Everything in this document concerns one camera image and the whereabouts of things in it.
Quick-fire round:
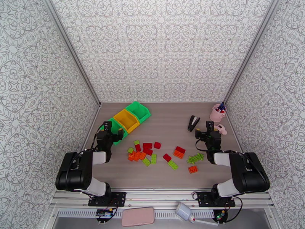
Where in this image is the black stapler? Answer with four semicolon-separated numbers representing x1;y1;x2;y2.
187;115;201;132

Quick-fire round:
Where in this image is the pink phone case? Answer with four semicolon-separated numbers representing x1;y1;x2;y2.
121;206;155;227

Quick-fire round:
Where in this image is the long aluminium frame rail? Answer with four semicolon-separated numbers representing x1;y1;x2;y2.
51;187;275;210

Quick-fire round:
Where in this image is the aluminium frame post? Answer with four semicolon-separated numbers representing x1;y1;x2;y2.
40;0;102;107
224;0;282;105

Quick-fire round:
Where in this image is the black right camera cable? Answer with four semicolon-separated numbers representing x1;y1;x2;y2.
195;139;211;153

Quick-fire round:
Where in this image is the black camera cable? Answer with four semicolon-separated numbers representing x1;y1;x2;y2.
96;120;106;150
195;139;211;153

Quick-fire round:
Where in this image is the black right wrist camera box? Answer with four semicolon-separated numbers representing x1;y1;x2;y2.
205;120;215;135

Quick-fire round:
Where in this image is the white slotted cable duct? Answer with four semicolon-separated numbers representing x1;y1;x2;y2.
57;208;216;220

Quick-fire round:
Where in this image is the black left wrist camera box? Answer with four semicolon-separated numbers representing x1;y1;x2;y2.
103;120;113;135

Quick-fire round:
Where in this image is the yellow plastic bin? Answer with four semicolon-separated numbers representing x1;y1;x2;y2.
112;109;141;134

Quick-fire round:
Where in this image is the pink plush keychain toy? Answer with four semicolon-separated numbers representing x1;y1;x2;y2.
214;124;228;136

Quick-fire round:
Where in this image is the black left camera cable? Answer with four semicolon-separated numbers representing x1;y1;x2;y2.
96;120;106;150

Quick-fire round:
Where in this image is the pink pen cup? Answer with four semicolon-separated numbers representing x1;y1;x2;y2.
209;103;227;123

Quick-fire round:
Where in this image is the aluminium table edge rail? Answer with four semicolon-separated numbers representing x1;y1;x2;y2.
225;104;244;153
82;104;102;153

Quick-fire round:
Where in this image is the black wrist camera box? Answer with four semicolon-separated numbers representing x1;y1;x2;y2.
103;120;113;135
205;120;215;135

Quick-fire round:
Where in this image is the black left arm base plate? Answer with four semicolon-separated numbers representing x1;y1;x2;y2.
88;191;127;207

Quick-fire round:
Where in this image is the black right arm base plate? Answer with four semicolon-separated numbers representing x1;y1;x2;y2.
197;191;236;208

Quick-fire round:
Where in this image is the small circuit board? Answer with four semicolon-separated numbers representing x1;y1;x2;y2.
214;210;227;221
96;209;113;218

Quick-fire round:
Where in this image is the white plastic bottle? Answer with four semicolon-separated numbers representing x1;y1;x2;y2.
175;202;195;223

